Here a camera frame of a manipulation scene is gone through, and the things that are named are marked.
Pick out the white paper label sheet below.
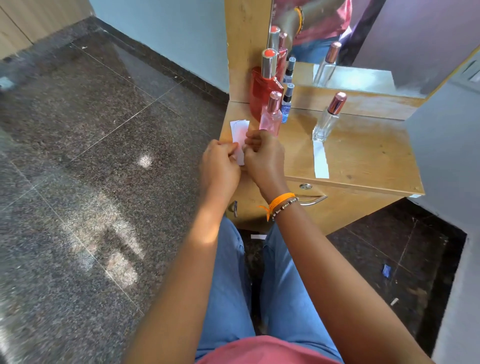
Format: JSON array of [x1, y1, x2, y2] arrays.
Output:
[[230, 119, 251, 167]]

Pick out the clear perfume bottle rose-gold cap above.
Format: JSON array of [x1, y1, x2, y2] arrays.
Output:
[[312, 92, 347, 143]]

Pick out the wall mirror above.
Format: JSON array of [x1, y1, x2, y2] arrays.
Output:
[[268, 0, 480, 100]]

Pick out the orange thread bracelet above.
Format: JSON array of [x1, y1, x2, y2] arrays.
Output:
[[257, 192, 297, 222]]

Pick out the pink perfume bottle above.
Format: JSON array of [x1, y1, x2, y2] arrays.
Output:
[[259, 91, 283, 137]]

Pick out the beaded bracelet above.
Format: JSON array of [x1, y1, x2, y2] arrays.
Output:
[[271, 197, 300, 222]]

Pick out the red perfume bottle silver cap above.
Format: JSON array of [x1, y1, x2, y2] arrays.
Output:
[[249, 48, 284, 122]]

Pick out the person's right hand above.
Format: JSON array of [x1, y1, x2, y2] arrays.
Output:
[[242, 129, 290, 196]]

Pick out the wooden wardrobe panel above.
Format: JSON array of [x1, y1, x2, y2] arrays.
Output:
[[0, 0, 95, 61]]

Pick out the blue nail polish bottle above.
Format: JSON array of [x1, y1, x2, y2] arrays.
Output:
[[280, 83, 295, 124]]

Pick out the white paper strip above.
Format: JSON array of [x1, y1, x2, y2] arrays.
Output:
[[313, 140, 330, 179]]

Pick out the wooden dressing table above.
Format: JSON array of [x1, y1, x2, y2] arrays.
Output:
[[219, 0, 427, 236]]

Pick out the person's left forearm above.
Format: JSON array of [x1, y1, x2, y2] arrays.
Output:
[[123, 189, 241, 364]]

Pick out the person's left hand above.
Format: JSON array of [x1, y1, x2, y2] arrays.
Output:
[[199, 139, 242, 203]]

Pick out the person's blue jeans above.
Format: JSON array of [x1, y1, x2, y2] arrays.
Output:
[[195, 215, 344, 364]]

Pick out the person's pink shirt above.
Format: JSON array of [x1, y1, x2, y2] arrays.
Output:
[[196, 335, 343, 364]]

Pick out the person's right forearm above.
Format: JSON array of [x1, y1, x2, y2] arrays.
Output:
[[262, 185, 436, 364]]

